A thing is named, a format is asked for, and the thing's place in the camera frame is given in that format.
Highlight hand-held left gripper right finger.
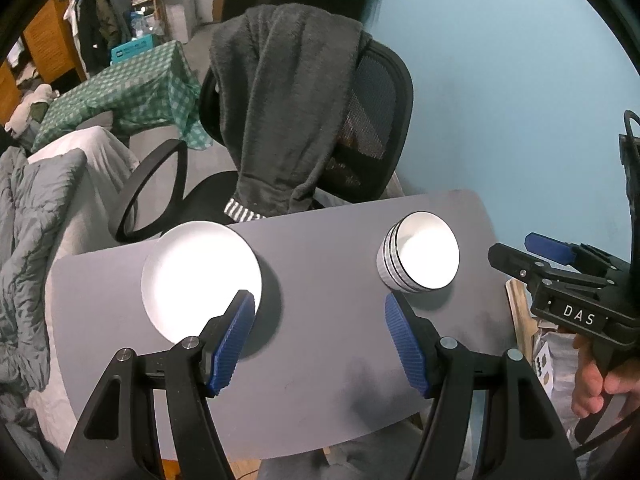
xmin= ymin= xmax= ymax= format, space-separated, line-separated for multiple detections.
xmin=384 ymin=292 xmax=583 ymax=480

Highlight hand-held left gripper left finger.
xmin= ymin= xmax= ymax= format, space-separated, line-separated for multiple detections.
xmin=57 ymin=290 xmax=257 ymax=480

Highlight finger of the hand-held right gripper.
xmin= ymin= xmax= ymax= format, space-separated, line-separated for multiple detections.
xmin=525 ymin=232 xmax=608 ymax=273
xmin=488 ymin=242 xmax=556 ymax=286

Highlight large white plate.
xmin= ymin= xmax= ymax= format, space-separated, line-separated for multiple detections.
xmin=141 ymin=221 xmax=263 ymax=343

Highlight white ribbed bowl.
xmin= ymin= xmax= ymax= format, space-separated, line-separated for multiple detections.
xmin=379 ymin=222 xmax=401 ymax=288
xmin=387 ymin=211 xmax=460 ymax=292
xmin=372 ymin=240 xmax=388 ymax=283

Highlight person's right hand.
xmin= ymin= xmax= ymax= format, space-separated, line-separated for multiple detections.
xmin=571 ymin=332 xmax=640 ymax=418

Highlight wooden board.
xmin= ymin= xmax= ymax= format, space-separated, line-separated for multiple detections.
xmin=505 ymin=279 xmax=540 ymax=363

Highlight white patterned bag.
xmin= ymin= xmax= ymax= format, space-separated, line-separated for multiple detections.
xmin=532 ymin=331 xmax=582 ymax=413

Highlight black office chair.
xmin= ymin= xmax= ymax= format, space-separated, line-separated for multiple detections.
xmin=115 ymin=40 xmax=416 ymax=245

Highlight grey quilt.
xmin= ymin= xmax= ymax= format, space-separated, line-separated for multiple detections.
xmin=0 ymin=147 xmax=90 ymax=480

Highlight dark grey fleece blanket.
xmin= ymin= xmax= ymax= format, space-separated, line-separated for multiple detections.
xmin=209 ymin=4 xmax=373 ymax=224

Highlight green checked tablecloth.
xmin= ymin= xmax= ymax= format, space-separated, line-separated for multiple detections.
xmin=31 ymin=40 xmax=213 ymax=153

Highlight blue box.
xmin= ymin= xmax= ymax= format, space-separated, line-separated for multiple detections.
xmin=110 ymin=35 xmax=162 ymax=64

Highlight white cloth pile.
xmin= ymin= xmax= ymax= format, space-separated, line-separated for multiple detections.
xmin=5 ymin=84 xmax=62 ymax=137

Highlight wooden clothes rack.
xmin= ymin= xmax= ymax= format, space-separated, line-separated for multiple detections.
xmin=65 ymin=0 xmax=168 ymax=68

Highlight dark hanging jackets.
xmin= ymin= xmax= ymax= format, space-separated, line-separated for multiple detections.
xmin=77 ymin=0 xmax=135 ymax=72

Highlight wooden cabinet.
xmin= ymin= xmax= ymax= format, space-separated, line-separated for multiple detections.
xmin=0 ymin=0 xmax=87 ymax=111

